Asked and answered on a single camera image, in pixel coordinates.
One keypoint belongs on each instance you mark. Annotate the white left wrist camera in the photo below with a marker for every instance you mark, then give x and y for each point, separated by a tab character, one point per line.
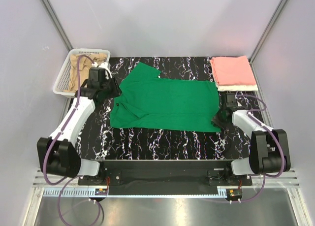
103	67

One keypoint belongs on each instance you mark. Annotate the aluminium frame post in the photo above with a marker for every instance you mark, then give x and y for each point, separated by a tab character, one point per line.
57	24
276	15

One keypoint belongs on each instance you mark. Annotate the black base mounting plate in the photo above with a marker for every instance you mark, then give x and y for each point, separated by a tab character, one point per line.
170	174

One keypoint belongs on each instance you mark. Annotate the white slotted cable duct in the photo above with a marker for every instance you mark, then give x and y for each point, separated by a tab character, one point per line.
139	192

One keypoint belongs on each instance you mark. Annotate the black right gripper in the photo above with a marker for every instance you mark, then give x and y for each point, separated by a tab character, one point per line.
220	120

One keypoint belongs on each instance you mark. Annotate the beige crumpled t shirt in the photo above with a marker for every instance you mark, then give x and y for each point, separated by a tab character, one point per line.
85	64

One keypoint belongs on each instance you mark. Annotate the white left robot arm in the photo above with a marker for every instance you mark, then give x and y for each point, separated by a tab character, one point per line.
57	154

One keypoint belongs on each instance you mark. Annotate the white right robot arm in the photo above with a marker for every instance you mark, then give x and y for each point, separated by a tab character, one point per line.
269	152

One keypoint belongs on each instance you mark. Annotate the left aluminium frame post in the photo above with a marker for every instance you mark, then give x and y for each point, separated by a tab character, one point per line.
57	24

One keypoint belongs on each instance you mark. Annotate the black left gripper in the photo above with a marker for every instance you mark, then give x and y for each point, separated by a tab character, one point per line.
112	87

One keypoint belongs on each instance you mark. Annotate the white plastic basket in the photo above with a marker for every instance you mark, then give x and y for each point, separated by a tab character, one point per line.
62	81

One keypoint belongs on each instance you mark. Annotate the folded pink t shirt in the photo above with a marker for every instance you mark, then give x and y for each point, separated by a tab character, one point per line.
232	71

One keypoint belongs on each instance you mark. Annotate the green t shirt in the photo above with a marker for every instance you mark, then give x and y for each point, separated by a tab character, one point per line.
151	102

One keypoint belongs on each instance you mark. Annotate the folded cream t shirt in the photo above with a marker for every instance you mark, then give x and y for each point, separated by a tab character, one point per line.
236	88

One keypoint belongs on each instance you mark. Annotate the right aluminium frame post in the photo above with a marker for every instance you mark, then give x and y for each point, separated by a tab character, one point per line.
276	15

